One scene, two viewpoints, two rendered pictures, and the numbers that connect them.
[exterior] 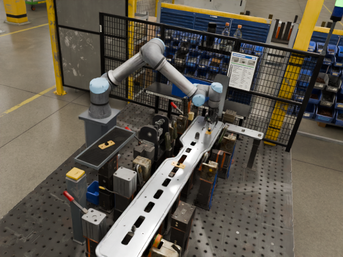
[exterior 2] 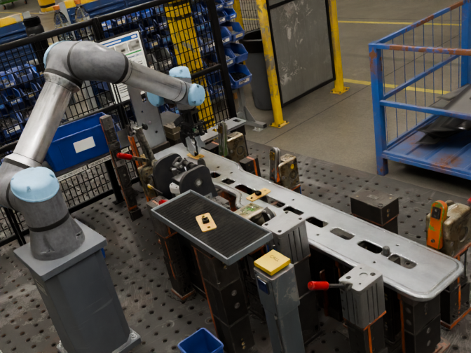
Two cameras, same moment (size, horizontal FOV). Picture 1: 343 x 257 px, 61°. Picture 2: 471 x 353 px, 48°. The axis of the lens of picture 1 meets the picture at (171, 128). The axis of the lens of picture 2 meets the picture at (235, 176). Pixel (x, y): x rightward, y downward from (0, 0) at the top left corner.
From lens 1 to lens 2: 1.32 m
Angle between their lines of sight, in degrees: 46
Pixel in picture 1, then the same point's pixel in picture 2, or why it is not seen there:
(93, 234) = (378, 302)
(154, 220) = (373, 231)
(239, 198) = not seen: hidden behind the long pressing
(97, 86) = (46, 181)
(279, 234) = (378, 185)
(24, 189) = not seen: outside the picture
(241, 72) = not seen: hidden behind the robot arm
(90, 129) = (75, 282)
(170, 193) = (321, 210)
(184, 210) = (370, 196)
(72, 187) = (288, 285)
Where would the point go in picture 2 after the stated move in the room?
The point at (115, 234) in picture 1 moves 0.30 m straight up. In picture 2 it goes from (391, 272) to (385, 166)
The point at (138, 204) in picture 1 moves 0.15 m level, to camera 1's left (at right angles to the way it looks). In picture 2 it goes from (332, 243) to (309, 276)
